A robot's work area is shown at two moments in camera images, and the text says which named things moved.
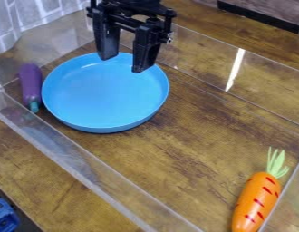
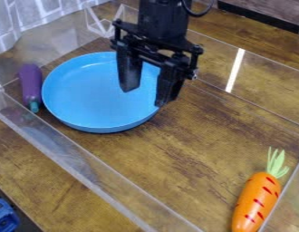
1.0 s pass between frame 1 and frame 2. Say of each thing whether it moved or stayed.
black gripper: moved
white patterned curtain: stayed
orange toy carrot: stayed
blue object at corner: stayed
